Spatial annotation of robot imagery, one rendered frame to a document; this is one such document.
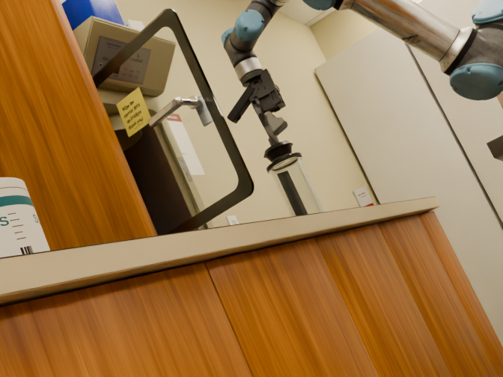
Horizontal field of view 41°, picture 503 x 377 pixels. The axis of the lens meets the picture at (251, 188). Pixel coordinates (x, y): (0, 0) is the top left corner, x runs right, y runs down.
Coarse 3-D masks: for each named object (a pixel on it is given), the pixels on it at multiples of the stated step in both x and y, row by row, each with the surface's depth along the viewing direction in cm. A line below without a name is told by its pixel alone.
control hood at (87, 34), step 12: (84, 24) 143; (96, 24) 144; (108, 24) 147; (84, 36) 144; (96, 36) 145; (108, 36) 148; (120, 36) 151; (132, 36) 155; (84, 48) 144; (96, 48) 146
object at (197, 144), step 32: (160, 32) 130; (128, 64) 136; (160, 64) 130; (192, 64) 126; (160, 96) 131; (160, 128) 132; (192, 128) 127; (224, 128) 123; (128, 160) 138; (160, 160) 133; (192, 160) 128; (224, 160) 123; (160, 192) 134; (192, 192) 129; (224, 192) 124; (160, 224) 134; (192, 224) 129
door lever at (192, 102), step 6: (192, 96) 126; (174, 102) 122; (180, 102) 122; (186, 102) 124; (192, 102) 125; (162, 108) 124; (168, 108) 123; (174, 108) 123; (192, 108) 126; (156, 114) 125; (162, 114) 124; (168, 114) 125; (150, 120) 126; (156, 120) 126; (162, 120) 126; (150, 126) 127
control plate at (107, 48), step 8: (104, 40) 147; (112, 40) 149; (104, 48) 148; (112, 48) 150; (120, 48) 152; (96, 56) 147; (104, 56) 149; (112, 56) 151; (96, 64) 147; (104, 64) 150; (96, 72) 148
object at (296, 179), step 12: (300, 156) 188; (276, 168) 186; (288, 168) 185; (300, 168) 186; (276, 180) 187; (288, 180) 185; (300, 180) 184; (288, 192) 185; (300, 192) 184; (312, 192) 185; (288, 204) 185; (300, 204) 183; (312, 204) 183
